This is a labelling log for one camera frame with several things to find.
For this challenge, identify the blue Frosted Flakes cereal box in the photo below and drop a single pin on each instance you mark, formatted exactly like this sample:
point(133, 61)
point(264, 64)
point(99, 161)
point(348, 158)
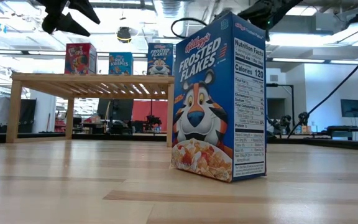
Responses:
point(159, 60)
point(204, 109)

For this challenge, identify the black metal stand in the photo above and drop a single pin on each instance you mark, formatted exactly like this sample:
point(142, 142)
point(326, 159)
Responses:
point(272, 85)

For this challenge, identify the blue Rice Krispies cereal box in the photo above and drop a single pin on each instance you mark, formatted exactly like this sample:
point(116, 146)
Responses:
point(120, 63)

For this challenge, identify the red Froot Loops cereal box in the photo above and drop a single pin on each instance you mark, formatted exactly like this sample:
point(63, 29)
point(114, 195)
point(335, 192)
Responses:
point(78, 59)

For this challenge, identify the wall-mounted monitor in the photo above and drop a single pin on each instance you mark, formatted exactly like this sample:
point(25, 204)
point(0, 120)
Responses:
point(351, 107)

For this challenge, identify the background black robot arm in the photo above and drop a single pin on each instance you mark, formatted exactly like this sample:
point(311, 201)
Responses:
point(153, 120)

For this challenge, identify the silver ventilation duct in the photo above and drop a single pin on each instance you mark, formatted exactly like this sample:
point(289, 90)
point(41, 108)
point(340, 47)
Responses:
point(171, 9)

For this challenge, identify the black monitor screen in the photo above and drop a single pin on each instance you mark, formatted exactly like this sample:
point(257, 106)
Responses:
point(120, 109)

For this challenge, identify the wooden slatted shelf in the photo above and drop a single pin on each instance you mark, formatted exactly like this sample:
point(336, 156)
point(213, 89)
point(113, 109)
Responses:
point(120, 80)

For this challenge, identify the black dome ceiling camera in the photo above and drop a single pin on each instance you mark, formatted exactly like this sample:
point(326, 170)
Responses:
point(124, 34)

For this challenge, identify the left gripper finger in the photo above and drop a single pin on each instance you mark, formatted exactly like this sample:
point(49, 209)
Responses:
point(84, 9)
point(62, 24)

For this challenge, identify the orange wall panel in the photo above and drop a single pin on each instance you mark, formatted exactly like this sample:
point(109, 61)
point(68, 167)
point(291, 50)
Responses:
point(159, 109)

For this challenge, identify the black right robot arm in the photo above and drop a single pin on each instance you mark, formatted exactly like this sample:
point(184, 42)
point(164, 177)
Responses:
point(287, 6)

